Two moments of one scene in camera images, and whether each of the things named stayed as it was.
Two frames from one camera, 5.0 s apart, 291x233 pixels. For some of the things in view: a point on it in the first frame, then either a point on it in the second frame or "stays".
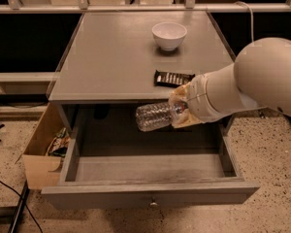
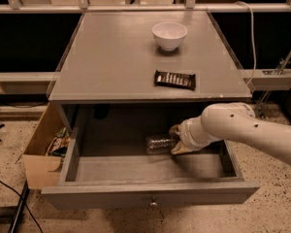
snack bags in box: [58, 145] stays
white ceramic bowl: [169, 35] stays
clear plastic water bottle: [153, 116] -> [158, 143]
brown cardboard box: [39, 169] stays
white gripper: [196, 98] -> [185, 134]
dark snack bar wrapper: [172, 80] stays
